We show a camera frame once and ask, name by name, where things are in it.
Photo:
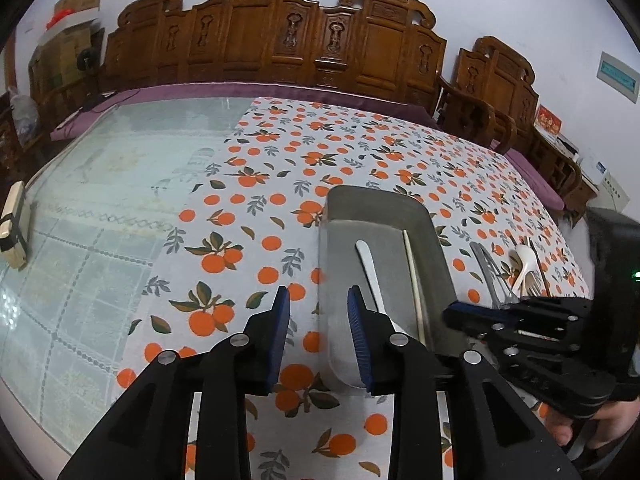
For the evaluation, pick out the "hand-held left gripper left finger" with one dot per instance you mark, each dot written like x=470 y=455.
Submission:
x=281 y=330

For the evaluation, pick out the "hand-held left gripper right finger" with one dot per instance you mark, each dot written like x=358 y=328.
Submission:
x=357 y=335

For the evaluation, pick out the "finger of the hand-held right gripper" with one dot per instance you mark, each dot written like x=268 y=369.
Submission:
x=530 y=317
x=565 y=380

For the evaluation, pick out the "metal fork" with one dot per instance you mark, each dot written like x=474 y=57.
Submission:
x=482 y=260
x=539 y=280

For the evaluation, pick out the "white plastic spoon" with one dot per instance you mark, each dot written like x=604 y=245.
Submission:
x=370 y=270
x=524 y=257

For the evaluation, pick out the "grey rectangular tray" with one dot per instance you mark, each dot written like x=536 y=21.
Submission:
x=345 y=260

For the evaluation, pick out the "wooden chopstick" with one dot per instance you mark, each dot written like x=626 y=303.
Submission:
x=412 y=280

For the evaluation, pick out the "person's right hand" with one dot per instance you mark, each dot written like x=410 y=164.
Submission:
x=607 y=430

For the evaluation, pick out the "white appliance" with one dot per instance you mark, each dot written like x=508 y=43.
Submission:
x=605 y=180

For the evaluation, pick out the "small purple seat cushion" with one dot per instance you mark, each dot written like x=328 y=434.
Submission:
x=535 y=175

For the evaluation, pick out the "orange fruit print tablecloth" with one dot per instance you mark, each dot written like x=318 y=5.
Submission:
x=350 y=130

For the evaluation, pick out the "carved wooden armchair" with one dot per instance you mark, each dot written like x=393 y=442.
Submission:
x=500 y=80

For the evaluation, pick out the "long purple seat cushion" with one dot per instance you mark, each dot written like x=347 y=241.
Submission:
x=165 y=92

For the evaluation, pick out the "carved wooden bench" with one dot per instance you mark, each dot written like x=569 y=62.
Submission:
x=250 y=45

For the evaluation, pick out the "wooden block with black band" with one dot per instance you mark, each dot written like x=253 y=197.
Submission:
x=12 y=225

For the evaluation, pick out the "dark wooden chair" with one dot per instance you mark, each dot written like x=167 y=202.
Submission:
x=10 y=160

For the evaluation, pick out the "clear plastic bag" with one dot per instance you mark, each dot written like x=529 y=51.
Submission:
x=24 y=115

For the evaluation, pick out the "large plain cardboard box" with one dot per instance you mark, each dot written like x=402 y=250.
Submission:
x=55 y=60

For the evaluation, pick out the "cardboard box with red print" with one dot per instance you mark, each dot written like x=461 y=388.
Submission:
x=80 y=0

